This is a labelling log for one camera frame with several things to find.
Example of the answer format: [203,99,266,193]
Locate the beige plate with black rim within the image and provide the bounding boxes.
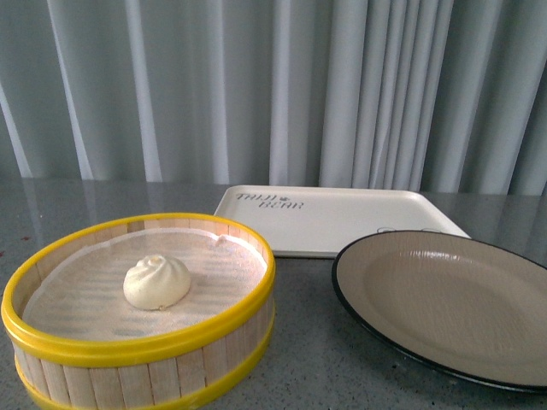
[332,231,546,392]

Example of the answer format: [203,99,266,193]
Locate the white bear print tray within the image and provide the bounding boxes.
[215,185,467,258]

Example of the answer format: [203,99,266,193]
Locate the white steamed bun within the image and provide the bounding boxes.
[123,255,191,310]

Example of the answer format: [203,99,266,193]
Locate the grey pleated curtain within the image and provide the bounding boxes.
[1,1,546,195]

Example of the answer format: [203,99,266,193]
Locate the white steamer liner cloth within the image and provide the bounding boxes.
[22,228,268,342]

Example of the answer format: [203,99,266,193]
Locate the yellow rimmed bamboo steamer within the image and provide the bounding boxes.
[2,214,275,409]

